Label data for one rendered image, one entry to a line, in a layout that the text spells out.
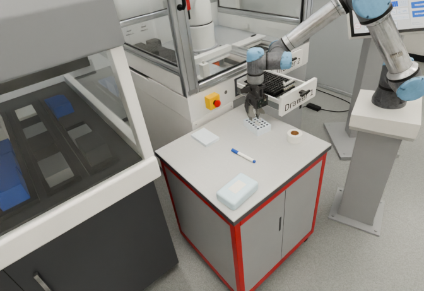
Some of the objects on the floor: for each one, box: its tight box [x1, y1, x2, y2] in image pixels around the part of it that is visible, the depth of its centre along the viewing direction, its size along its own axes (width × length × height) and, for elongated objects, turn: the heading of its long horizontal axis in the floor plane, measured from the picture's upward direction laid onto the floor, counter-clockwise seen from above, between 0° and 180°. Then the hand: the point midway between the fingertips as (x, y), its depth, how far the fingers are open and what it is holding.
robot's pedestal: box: [328, 126, 415, 237], centre depth 167 cm, size 30×30×76 cm
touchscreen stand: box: [324, 38, 399, 160], centre depth 218 cm, size 50×45×102 cm
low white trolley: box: [155, 104, 332, 291], centre depth 157 cm, size 58×62×76 cm
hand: (253, 116), depth 144 cm, fingers open, 3 cm apart
